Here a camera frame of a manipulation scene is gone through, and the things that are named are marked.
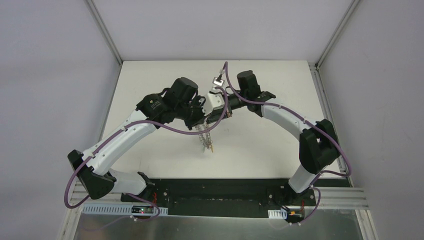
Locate metal disc keyring with rings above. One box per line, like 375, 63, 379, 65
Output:
195, 123, 214, 153

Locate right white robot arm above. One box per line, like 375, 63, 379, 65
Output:
204, 69, 342, 205

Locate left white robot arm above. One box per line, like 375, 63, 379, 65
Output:
68, 77, 207, 203

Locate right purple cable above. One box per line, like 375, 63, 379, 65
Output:
218, 61, 353, 226

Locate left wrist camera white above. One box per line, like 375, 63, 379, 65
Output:
202, 93, 225, 116

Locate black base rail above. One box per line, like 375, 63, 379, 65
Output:
139, 178, 316, 218

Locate right white cable duct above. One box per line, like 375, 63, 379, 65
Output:
267, 208, 288, 220

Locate aluminium frame rail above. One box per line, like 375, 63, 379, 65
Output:
68, 181, 370, 210

